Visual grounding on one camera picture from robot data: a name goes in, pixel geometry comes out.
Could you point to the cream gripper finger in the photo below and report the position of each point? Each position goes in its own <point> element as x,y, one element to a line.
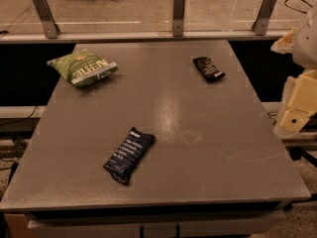
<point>300,99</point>
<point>284,45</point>

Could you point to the black rxbar chocolate wrapper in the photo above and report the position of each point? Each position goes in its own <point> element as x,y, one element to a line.
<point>207,69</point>

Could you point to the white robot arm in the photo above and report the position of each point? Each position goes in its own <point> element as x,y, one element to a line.
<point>304,51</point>

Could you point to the middle metal bracket post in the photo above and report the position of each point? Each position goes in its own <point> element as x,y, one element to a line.
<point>178,17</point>

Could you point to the clear acrylic barrier panel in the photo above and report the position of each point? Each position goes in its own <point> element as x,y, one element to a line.
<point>85,16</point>

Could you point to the left metal bracket post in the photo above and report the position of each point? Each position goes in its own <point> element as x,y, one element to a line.
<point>51,29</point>

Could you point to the dark blue rxbar wrapper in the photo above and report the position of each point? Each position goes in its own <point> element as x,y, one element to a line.
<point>127,156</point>

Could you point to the right metal bracket post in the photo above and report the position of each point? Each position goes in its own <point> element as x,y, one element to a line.
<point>260,25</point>

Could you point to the green kettle chips bag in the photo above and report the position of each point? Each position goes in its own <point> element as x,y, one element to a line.
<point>82,68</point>

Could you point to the metal bracket post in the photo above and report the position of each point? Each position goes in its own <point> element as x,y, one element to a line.
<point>178,17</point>
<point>260,25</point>
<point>51,29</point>

